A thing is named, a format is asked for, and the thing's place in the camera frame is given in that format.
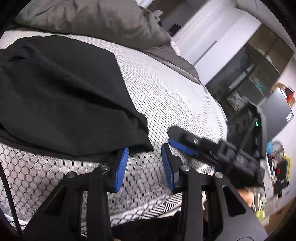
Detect black monitor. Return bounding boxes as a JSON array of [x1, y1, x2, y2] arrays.
[[258, 89, 293, 144]]

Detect yellow green object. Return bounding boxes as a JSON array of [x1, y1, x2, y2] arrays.
[[255, 204, 266, 220]]

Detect black pants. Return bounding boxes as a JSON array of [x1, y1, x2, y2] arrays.
[[0, 35, 154, 158]]

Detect yellow black box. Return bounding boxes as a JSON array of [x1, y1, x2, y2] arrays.
[[275, 156, 290, 197]]

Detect cardboard box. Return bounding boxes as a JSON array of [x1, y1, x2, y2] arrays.
[[272, 82, 296, 105]]

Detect bed with honeycomb sheet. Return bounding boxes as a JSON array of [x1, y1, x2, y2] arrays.
[[0, 28, 229, 234]]

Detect dark shelf cabinet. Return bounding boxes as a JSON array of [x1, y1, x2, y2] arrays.
[[206, 23, 288, 116]]

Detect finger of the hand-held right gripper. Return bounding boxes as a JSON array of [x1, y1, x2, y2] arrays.
[[168, 126, 204, 156]]

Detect grey duvet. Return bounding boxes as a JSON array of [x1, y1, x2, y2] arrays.
[[14, 0, 201, 84]]

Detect person's right hand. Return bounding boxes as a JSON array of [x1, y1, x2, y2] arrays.
[[238, 189, 253, 208]]

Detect person's dark clothing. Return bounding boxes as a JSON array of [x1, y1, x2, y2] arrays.
[[111, 210, 183, 241]]

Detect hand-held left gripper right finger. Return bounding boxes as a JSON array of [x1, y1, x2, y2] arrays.
[[161, 144, 266, 241]]

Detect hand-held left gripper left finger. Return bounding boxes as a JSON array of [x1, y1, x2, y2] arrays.
[[22, 147, 130, 241]]

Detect white wardrobe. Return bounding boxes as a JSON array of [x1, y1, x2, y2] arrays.
[[172, 7, 263, 66]]

